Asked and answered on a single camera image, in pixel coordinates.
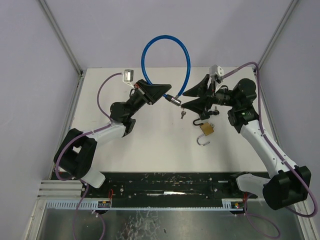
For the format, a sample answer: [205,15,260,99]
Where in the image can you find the aluminium frame post left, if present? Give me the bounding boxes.
[37,0,84,76]

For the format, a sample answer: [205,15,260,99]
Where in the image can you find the purple cable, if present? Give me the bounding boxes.
[222,61,316,237]
[55,72,124,240]

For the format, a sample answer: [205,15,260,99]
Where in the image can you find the black padlock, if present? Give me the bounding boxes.
[192,111,211,126]

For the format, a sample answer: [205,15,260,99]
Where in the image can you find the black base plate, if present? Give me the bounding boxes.
[86,172,248,210]

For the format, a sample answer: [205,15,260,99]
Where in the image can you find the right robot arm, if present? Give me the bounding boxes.
[182,74,311,210]

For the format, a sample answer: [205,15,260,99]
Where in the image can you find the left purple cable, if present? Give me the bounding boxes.
[55,72,124,240]

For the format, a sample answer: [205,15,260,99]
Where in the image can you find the blue cable lock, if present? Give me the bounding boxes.
[141,34,192,107]

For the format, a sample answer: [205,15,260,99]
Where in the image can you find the black-headed keys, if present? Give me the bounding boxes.
[209,106,220,116]

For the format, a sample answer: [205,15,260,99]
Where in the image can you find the aluminium frame post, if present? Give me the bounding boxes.
[253,0,301,73]
[37,0,84,76]

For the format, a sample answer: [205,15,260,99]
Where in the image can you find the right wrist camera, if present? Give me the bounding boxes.
[209,64,225,92]

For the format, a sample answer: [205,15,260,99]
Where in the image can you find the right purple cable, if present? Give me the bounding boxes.
[222,61,316,237]

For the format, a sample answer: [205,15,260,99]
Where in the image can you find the blue lock keys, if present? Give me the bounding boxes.
[180,108,187,120]

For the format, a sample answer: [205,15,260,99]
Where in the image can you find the aluminium frame post right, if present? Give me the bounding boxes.
[253,0,301,73]

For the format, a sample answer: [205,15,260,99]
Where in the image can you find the grey slotted cable duct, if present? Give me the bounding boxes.
[46,200,244,212]

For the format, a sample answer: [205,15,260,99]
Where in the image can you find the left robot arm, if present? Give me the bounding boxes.
[53,79,172,189]

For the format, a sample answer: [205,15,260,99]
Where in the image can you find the large brass padlock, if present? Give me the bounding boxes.
[196,122,215,147]

